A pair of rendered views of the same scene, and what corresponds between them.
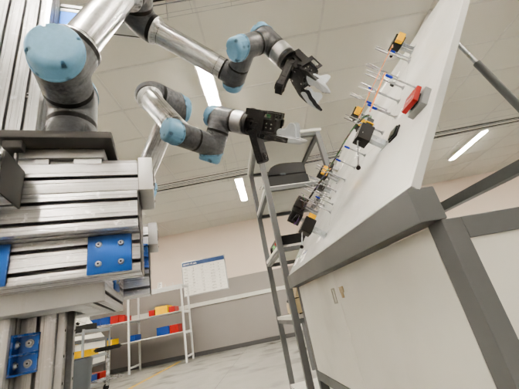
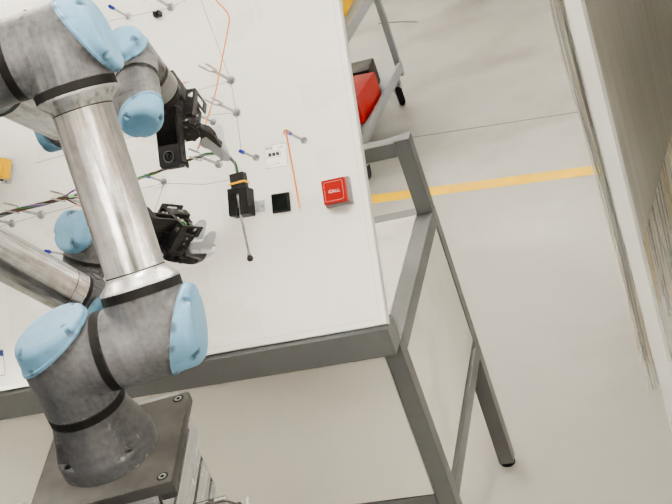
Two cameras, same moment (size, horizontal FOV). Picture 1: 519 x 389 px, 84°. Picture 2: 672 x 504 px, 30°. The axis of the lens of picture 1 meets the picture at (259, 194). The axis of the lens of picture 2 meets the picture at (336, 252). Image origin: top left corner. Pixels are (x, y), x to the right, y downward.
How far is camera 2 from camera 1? 2.21 m
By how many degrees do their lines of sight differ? 75
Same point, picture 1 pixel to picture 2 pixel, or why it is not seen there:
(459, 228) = (404, 344)
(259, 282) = not seen: outside the picture
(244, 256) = not seen: outside the picture
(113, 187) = (191, 461)
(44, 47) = (201, 336)
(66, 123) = (138, 411)
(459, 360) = (387, 440)
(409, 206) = (386, 341)
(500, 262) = (415, 358)
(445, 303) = (384, 403)
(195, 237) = not seen: outside the picture
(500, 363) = (426, 431)
